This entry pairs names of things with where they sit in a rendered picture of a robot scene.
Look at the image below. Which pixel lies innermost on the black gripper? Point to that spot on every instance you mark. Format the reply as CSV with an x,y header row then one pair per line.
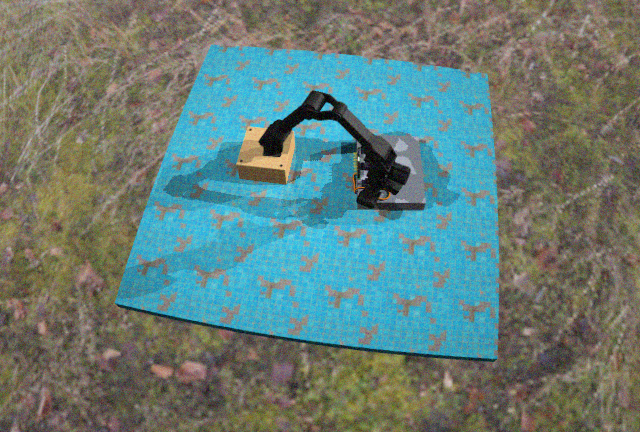
x,y
369,196

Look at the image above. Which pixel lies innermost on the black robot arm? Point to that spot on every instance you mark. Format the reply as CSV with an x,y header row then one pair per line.
x,y
376,148

